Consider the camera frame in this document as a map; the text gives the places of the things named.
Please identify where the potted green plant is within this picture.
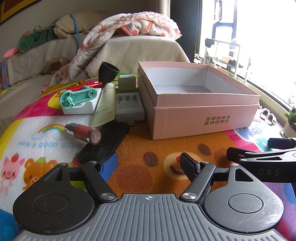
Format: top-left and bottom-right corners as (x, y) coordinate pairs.
(280, 108), (296, 138)

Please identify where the white cube charger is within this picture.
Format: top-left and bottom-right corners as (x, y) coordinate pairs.
(118, 75), (137, 91)

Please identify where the teal tube squeezer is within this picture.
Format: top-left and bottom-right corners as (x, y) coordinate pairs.
(59, 85), (101, 109)

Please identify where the red pen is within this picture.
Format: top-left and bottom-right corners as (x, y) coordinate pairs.
(66, 81), (102, 91)

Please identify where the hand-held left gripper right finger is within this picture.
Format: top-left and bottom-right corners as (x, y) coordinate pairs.
(180, 152), (255, 204)

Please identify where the blue strap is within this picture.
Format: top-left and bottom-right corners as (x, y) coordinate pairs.
(69, 13), (80, 56)

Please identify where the white battery charger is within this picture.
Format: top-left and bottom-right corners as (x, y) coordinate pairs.
(115, 92), (146, 126)

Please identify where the cream squeeze tube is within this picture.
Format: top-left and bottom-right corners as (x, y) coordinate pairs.
(91, 83), (116, 128)

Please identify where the black remote control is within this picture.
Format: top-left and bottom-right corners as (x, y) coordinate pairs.
(77, 125), (130, 163)

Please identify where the beige pillow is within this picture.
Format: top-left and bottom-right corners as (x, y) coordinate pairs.
(54, 11), (109, 39)

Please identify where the white packaging box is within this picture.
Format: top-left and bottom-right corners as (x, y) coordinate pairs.
(62, 88), (102, 115)

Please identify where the black funnel-shaped cup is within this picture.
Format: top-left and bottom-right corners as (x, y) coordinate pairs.
(98, 62), (120, 89)

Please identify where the metal shelf rack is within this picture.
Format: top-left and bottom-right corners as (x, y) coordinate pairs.
(205, 38), (252, 79)

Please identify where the green plush toy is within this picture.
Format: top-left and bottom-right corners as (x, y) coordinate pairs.
(18, 25), (57, 52)

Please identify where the dark red lipstick bottle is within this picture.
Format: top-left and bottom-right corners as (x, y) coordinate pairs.
(65, 123), (102, 146)

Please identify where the colourful cartoon play mat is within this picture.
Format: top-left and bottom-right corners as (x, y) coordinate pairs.
(0, 74), (296, 241)

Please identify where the pink plush toy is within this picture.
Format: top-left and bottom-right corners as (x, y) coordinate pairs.
(3, 47), (20, 58)

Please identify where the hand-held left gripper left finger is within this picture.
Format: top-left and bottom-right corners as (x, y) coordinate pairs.
(50, 153), (119, 202)

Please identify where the framed wall picture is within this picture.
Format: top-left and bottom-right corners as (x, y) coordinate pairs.
(0, 0), (41, 24)

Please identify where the floral pink blanket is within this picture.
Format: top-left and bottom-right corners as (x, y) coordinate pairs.
(38, 11), (182, 93)

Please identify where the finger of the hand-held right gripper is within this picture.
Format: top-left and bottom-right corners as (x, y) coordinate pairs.
(227, 147), (296, 163)
(268, 137), (296, 149)

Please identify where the beige covered sofa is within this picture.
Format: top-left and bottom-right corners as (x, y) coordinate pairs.
(0, 35), (191, 109)

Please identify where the pink cardboard box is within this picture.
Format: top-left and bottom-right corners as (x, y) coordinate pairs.
(137, 61), (261, 140)

